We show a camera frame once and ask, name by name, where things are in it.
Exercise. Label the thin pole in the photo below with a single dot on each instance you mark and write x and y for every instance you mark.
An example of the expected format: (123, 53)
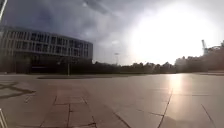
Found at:
(68, 68)

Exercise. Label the pale crane tower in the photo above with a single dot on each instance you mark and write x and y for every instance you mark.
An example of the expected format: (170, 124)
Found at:
(203, 46)

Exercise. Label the dark low planting strip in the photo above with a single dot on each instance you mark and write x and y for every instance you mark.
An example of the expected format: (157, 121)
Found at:
(73, 77)

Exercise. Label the grey paved plaza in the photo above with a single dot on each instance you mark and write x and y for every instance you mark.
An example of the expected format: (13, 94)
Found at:
(133, 100)

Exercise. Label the large glass-fronted building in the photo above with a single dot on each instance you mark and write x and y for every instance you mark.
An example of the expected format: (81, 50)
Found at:
(40, 46)

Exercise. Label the tall light pole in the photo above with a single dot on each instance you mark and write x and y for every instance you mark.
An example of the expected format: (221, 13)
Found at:
(116, 58)

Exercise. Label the row of dark trees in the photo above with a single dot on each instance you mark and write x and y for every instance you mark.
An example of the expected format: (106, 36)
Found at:
(150, 67)

